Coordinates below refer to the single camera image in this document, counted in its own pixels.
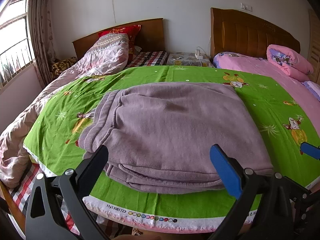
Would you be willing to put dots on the right wooden headboard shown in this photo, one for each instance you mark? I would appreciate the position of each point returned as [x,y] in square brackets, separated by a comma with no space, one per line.
[239,32]

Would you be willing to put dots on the red embroidered pillow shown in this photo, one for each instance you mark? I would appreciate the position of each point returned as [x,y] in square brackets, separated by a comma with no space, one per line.
[131,31]

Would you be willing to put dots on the lilac knit pants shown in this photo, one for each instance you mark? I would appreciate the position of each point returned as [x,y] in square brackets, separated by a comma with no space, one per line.
[159,136]

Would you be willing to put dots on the white wall switch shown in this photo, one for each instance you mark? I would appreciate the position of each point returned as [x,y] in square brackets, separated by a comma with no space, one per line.
[244,6]

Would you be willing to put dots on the light wooden wardrobe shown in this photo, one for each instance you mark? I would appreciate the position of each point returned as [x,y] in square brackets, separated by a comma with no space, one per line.
[314,50]

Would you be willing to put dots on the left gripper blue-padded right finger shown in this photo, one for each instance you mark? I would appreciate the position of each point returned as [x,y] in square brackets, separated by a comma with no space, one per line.
[273,219]

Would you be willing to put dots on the plaid mattress sheet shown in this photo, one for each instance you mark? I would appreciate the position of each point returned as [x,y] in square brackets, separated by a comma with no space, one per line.
[145,58]

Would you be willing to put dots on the pink floral quilt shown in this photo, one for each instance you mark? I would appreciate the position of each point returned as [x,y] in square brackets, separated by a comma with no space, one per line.
[109,55]

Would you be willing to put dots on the nightstand with floral cover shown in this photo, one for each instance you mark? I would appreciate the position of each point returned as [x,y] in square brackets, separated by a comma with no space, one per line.
[188,59]

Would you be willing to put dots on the brown yellow blanket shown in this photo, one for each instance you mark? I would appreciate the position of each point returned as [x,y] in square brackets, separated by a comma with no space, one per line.
[61,66]

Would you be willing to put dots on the window with bars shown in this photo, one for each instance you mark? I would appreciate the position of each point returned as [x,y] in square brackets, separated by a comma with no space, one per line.
[16,48]

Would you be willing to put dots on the white power strip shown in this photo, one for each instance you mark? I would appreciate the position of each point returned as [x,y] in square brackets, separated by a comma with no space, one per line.
[198,54]

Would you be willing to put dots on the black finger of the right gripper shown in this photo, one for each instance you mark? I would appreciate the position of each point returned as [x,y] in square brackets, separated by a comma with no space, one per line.
[294,200]

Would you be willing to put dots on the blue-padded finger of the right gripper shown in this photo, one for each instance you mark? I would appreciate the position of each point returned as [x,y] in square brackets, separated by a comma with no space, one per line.
[310,150]

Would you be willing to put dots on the wooden headboard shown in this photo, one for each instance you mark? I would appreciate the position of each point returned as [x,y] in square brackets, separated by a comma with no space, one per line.
[150,37]
[239,32]

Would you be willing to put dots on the operator hand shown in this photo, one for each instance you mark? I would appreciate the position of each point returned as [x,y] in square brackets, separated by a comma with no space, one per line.
[137,237]

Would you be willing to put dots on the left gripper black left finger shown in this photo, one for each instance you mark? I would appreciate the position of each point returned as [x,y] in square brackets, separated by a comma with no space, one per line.
[44,218]

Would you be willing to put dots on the left wooden headboard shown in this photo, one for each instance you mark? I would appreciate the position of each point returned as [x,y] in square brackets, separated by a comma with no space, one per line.
[150,37]

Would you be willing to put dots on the folded pink quilt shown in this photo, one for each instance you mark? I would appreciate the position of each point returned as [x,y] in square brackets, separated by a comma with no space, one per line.
[289,62]

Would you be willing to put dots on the patterned window curtain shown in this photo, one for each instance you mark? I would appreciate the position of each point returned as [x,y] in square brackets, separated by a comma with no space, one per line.
[41,35]

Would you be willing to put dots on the green cartoon bed sheet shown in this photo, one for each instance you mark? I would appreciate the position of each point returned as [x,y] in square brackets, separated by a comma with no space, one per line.
[285,112]

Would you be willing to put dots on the pink bed sheet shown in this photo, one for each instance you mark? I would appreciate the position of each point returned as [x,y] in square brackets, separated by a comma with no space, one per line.
[255,65]

